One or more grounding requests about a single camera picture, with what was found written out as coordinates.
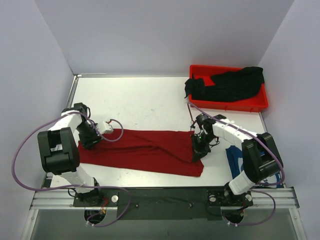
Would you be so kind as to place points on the blue folded t shirt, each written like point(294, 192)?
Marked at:
point(235, 161)

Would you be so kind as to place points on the red plastic bin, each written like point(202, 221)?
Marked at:
point(253, 105)

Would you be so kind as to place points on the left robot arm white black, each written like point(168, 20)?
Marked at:
point(60, 156)

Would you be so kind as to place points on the black t shirt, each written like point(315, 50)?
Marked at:
point(230, 86)

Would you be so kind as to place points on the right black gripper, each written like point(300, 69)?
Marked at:
point(199, 146)

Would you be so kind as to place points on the aluminium frame rail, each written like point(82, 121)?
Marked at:
point(162, 94)

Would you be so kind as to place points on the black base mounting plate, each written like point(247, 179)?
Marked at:
point(165, 203)

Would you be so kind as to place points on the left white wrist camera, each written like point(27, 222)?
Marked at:
point(105, 127)

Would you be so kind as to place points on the red t shirt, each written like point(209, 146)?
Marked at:
point(168, 152)

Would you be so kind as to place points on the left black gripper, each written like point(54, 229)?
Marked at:
point(89, 141)

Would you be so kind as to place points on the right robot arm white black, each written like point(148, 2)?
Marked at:
point(260, 156)

